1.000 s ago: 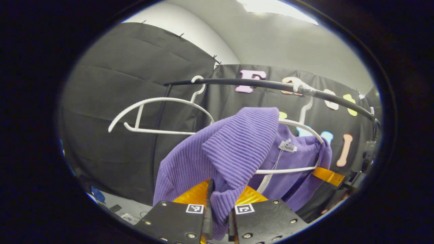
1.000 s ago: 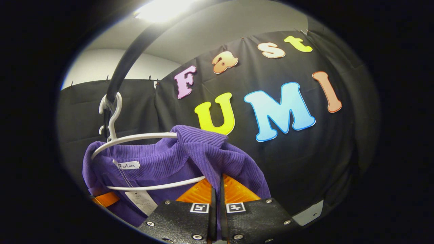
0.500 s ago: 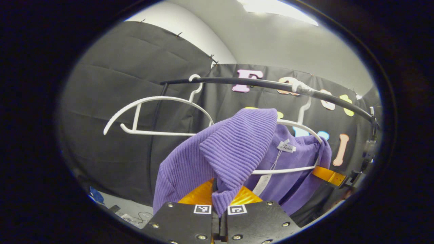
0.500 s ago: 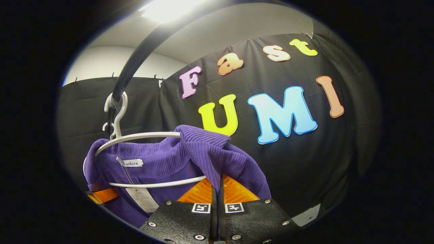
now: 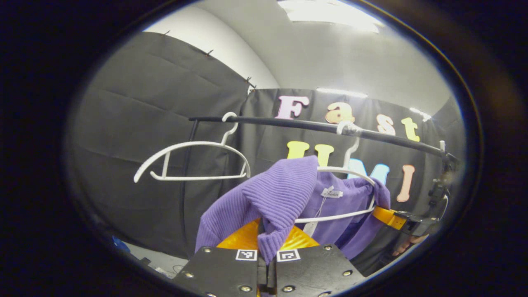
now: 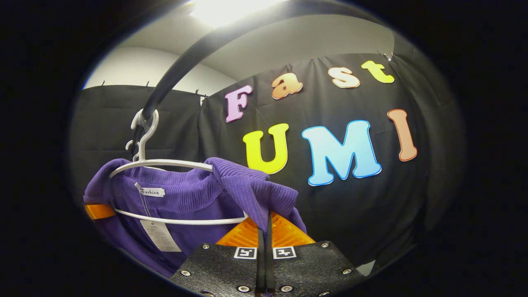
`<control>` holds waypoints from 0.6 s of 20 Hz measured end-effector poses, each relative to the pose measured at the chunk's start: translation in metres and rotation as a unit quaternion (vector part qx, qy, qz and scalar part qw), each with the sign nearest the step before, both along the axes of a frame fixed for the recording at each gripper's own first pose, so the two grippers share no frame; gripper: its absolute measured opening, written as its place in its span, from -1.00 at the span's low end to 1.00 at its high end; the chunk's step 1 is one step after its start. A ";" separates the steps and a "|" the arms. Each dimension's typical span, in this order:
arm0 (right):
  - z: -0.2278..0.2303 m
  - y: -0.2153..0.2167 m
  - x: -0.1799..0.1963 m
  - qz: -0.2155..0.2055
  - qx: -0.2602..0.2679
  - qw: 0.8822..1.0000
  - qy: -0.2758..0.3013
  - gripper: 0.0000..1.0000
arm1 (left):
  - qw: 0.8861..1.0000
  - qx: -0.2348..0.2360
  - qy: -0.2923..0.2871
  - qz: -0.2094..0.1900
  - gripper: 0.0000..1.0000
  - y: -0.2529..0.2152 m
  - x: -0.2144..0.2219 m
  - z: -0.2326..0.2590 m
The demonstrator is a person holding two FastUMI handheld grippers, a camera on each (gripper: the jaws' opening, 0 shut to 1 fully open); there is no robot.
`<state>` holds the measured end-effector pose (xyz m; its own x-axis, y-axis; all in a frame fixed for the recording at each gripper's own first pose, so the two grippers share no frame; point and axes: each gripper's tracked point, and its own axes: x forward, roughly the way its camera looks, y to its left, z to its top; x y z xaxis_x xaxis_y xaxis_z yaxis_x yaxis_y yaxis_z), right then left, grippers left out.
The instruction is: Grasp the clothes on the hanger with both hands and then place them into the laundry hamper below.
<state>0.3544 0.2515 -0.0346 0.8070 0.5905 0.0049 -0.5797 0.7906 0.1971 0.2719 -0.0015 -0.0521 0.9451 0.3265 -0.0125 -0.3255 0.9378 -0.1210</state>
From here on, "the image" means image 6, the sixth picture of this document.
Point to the purple knit cardigan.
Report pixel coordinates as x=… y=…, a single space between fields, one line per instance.
x=185 y=194

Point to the black backdrop cloth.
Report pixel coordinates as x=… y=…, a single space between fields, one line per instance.
x=350 y=206

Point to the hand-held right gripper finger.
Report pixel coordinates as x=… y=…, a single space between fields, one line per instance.
x=269 y=268
x=260 y=266

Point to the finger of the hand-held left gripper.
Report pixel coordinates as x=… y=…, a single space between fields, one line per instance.
x=99 y=211

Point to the black metal clothes rack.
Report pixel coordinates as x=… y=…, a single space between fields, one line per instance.
x=165 y=84

